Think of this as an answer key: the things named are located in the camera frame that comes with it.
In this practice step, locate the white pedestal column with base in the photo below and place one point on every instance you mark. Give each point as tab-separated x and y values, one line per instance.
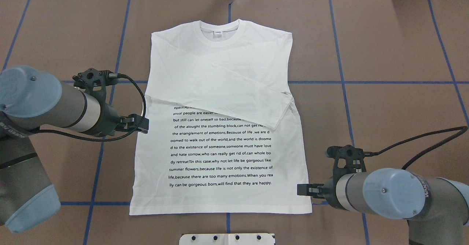
228	239

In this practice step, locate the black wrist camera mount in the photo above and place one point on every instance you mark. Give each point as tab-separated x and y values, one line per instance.
347	160
94	83

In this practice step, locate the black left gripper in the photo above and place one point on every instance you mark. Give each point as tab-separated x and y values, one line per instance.
109	118

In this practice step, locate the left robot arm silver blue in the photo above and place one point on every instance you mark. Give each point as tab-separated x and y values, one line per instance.
34	102

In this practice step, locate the white long-sleeve printed shirt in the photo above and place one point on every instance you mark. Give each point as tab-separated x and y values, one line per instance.
224	133

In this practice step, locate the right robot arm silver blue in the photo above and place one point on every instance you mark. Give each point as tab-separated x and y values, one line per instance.
436	209

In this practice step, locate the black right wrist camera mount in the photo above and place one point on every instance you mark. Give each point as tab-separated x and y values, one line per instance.
347	160

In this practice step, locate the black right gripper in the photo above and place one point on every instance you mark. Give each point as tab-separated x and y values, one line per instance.
329	191

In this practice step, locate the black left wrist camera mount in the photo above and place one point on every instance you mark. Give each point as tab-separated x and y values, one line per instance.
94	83

